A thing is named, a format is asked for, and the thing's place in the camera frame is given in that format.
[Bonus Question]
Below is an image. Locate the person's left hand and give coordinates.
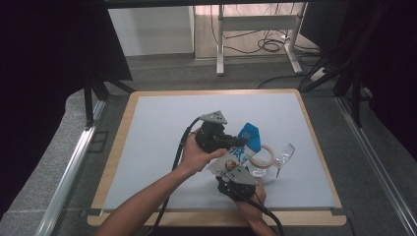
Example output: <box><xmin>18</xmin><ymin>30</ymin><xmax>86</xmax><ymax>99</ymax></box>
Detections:
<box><xmin>178</xmin><ymin>129</ymin><xmax>228</xmax><ymax>176</ymax></box>

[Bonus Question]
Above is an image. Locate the white power strip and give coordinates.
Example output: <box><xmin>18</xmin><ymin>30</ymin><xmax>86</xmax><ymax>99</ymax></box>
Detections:
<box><xmin>309</xmin><ymin>67</ymin><xmax>328</xmax><ymax>83</ymax></box>

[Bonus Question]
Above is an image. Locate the white table mat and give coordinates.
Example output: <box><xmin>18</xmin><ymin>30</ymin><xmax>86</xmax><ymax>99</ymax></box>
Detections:
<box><xmin>102</xmin><ymin>92</ymin><xmax>337</xmax><ymax>210</ymax></box>

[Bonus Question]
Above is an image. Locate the wooden table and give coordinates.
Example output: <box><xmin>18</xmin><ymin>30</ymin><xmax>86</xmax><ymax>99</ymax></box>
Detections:
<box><xmin>87</xmin><ymin>88</ymin><xmax>347</xmax><ymax>228</ymax></box>

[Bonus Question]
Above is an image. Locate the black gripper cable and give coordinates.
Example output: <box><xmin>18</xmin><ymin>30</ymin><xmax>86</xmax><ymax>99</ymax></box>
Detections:
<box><xmin>225</xmin><ymin>185</ymin><xmax>285</xmax><ymax>236</ymax></box>
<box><xmin>146</xmin><ymin>116</ymin><xmax>203</xmax><ymax>236</ymax></box>

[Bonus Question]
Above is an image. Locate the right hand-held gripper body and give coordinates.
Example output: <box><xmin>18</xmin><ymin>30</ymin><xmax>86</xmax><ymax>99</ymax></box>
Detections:
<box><xmin>215</xmin><ymin>165</ymin><xmax>260</xmax><ymax>202</ymax></box>

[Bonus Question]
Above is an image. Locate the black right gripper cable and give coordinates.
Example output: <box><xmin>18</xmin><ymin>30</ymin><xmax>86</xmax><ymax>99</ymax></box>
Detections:
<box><xmin>225</xmin><ymin>185</ymin><xmax>285</xmax><ymax>236</ymax></box>

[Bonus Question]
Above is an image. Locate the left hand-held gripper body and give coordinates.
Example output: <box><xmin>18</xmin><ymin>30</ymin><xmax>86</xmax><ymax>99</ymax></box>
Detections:
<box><xmin>195</xmin><ymin>110</ymin><xmax>237</xmax><ymax>154</ymax></box>

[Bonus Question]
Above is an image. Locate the person's right hand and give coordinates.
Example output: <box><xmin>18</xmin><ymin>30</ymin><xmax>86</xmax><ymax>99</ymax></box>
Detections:
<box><xmin>235</xmin><ymin>178</ymin><xmax>268</xmax><ymax>219</ymax></box>

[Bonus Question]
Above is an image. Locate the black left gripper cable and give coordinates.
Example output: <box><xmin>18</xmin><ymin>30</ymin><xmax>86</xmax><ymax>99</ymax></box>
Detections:
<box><xmin>146</xmin><ymin>116</ymin><xmax>203</xmax><ymax>236</ymax></box>

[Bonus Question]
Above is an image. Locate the glass pitcher with beige rim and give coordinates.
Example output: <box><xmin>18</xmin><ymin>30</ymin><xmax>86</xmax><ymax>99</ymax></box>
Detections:
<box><xmin>247</xmin><ymin>142</ymin><xmax>296</xmax><ymax>181</ymax></box>

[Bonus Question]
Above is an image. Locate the black floor cable bundle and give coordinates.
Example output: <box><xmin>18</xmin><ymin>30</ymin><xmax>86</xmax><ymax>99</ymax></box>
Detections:
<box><xmin>209</xmin><ymin>3</ymin><xmax>323</xmax><ymax>67</ymax></box>

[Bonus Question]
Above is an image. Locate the white desk frame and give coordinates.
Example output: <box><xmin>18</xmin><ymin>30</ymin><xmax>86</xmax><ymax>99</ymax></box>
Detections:
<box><xmin>215</xmin><ymin>3</ymin><xmax>309</xmax><ymax>77</ymax></box>

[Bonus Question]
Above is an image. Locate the aluminium floor rail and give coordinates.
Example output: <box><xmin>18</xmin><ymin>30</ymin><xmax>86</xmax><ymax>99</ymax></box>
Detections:
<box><xmin>335</xmin><ymin>96</ymin><xmax>417</xmax><ymax>236</ymax></box>
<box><xmin>33</xmin><ymin>99</ymin><xmax>107</xmax><ymax>236</ymax></box>

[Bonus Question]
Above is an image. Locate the dark curtain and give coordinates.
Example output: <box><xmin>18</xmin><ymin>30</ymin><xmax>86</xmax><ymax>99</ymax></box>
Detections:
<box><xmin>347</xmin><ymin>0</ymin><xmax>417</xmax><ymax>161</ymax></box>
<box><xmin>0</xmin><ymin>0</ymin><xmax>134</xmax><ymax>220</ymax></box>

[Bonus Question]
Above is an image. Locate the blue and white milk carton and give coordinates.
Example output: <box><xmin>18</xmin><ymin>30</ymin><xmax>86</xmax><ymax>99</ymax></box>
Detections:
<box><xmin>207</xmin><ymin>122</ymin><xmax>263</xmax><ymax>178</ymax></box>

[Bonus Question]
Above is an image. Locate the black metal stand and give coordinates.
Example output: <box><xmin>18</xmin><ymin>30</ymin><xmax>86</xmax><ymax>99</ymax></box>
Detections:
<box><xmin>83</xmin><ymin>72</ymin><xmax>136</xmax><ymax>130</ymax></box>
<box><xmin>298</xmin><ymin>3</ymin><xmax>391</xmax><ymax>130</ymax></box>

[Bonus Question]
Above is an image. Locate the black table clamp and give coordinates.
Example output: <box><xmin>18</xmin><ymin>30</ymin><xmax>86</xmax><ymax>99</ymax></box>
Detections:
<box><xmin>329</xmin><ymin>206</ymin><xmax>355</xmax><ymax>217</ymax></box>

